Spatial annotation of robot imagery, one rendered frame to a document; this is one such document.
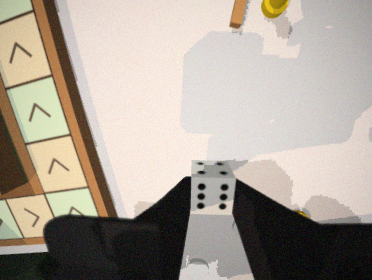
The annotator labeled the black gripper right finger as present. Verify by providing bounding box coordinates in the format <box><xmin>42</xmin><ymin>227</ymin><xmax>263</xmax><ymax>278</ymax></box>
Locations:
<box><xmin>232</xmin><ymin>179</ymin><xmax>372</xmax><ymax>280</ymax></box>

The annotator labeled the white die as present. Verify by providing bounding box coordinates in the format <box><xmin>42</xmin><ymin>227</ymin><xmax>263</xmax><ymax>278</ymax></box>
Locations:
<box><xmin>190</xmin><ymin>160</ymin><xmax>237</xmax><ymax>215</ymax></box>

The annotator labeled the thin brown wooden stick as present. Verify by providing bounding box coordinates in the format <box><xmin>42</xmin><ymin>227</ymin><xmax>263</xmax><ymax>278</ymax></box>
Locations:
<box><xmin>229</xmin><ymin>0</ymin><xmax>247</xmax><ymax>29</ymax></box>

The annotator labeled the wooden board game with central tray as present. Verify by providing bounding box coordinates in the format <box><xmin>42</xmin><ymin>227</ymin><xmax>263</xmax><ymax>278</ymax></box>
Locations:
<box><xmin>0</xmin><ymin>0</ymin><xmax>100</xmax><ymax>240</ymax></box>

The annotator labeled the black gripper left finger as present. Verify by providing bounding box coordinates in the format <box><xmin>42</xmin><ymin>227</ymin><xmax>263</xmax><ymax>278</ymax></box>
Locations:
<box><xmin>42</xmin><ymin>176</ymin><xmax>191</xmax><ymax>280</ymax></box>

